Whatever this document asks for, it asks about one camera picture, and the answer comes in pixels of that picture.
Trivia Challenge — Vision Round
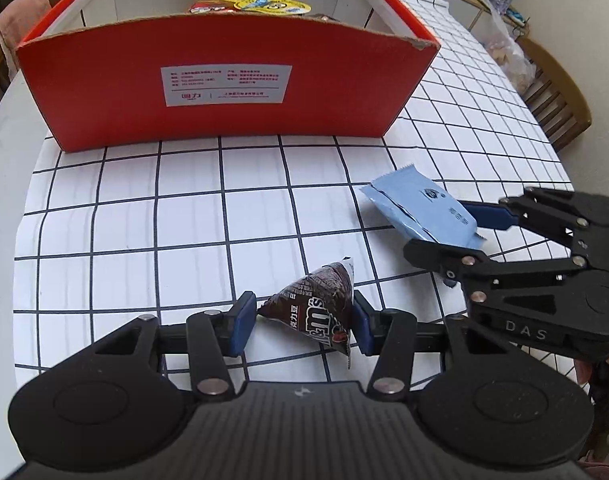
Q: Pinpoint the light blue snack packet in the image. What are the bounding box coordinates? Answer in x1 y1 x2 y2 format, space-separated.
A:
361 165 485 250

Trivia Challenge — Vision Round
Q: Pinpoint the dark brown chocolate packet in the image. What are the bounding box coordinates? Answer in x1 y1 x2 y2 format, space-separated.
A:
258 257 355 364

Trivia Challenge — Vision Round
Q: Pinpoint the yellow minion snack packet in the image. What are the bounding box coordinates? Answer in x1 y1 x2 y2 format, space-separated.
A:
216 0 311 15

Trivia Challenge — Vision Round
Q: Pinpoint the red snack bag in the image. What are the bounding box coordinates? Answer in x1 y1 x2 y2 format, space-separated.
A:
188 0 236 14

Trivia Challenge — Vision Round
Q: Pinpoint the person's right hand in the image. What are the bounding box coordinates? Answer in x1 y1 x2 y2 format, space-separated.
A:
574 360 592 394

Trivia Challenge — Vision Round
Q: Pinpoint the right wooden chair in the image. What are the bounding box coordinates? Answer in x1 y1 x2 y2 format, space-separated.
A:
517 36 592 152

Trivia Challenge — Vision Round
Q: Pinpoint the checkered white tablecloth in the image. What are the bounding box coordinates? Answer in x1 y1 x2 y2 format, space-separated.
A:
13 0 570 384

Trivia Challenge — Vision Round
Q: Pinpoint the white plastic bag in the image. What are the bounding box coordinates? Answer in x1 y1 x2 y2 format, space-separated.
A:
483 0 536 94

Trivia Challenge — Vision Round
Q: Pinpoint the red cardboard shoe box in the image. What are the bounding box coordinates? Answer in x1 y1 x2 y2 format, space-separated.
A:
17 0 440 152

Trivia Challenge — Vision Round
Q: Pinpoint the pink towel on chair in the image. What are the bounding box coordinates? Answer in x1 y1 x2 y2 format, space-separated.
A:
0 0 52 80

